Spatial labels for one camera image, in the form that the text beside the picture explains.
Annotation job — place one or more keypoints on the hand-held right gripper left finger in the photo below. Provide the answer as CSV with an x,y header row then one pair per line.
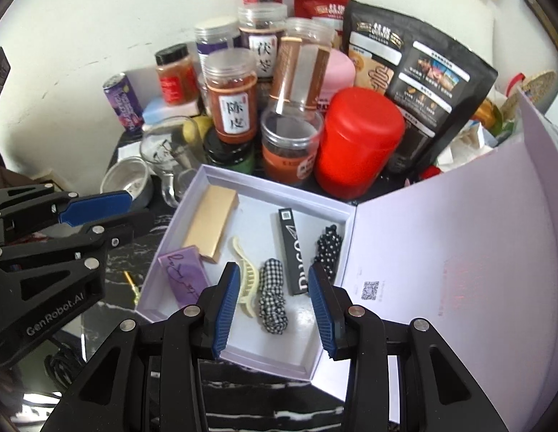
x,y
227,310

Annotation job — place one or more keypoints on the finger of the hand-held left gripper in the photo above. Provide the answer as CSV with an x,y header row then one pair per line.
x,y
98,207
125,229

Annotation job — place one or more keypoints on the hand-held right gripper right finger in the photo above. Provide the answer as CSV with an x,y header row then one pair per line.
x,y
324,310

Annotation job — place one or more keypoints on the cream hair claw clip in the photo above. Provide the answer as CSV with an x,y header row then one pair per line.
x,y
245,274

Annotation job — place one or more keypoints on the gingham scrunchie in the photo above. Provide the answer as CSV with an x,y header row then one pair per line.
x,y
272,297

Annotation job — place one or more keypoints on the purple Manta Ray card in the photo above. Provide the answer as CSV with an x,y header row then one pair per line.
x,y
184,279

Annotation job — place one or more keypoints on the black polka dot scrunchie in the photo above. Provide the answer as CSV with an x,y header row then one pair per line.
x,y
328,247

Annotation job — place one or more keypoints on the white gift box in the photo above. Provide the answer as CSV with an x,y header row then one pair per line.
x,y
441,256

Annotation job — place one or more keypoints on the metal bowl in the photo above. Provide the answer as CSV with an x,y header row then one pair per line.
x,y
125,175

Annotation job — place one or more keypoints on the black slim carton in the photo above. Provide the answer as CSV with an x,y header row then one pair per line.
x,y
291,252

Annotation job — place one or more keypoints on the clear glass mug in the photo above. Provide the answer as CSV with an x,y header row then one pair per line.
x,y
164,153

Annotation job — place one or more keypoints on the gold cardboard box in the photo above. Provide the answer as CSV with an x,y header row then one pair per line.
x,y
211,225

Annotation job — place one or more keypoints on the purple drink can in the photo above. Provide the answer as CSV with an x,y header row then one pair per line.
x,y
123,103

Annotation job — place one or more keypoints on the blue and white box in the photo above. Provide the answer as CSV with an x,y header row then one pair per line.
x,y
164,110

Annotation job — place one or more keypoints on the yellow lemon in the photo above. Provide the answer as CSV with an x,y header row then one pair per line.
x,y
195,128

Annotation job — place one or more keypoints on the dark green jar black lid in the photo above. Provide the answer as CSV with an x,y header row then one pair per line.
x,y
229,157

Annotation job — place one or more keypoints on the red label jar black lid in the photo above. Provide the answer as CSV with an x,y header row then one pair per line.
x,y
175,81

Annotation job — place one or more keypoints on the low jar orange label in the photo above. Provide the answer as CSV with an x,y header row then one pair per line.
x,y
288,157

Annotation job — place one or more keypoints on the orange peel jar white label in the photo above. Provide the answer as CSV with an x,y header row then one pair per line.
x,y
231,108

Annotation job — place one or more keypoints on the red canister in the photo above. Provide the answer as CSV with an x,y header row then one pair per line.
x,y
357,144

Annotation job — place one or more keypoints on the small red object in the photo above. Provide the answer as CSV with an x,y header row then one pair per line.
x,y
429,172

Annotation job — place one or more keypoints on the purple label plastic jar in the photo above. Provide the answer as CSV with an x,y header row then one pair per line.
x,y
215,42

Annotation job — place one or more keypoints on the dark herb jar white label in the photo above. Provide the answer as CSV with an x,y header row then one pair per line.
x,y
263,49

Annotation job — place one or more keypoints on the pink canister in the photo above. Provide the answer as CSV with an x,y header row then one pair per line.
x,y
339,76

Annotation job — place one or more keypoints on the copper label plastic jar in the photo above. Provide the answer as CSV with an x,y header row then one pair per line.
x,y
301,67

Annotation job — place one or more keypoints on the black printed pouch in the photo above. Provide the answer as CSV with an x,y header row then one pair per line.
x,y
423,90

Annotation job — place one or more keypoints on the red printed pouch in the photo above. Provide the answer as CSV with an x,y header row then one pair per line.
x,y
321,6

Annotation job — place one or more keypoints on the woven round mat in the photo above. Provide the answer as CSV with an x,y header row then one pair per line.
x,y
537,85

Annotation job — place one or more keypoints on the dark gold-edged frame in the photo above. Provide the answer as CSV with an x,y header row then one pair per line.
x,y
546,15

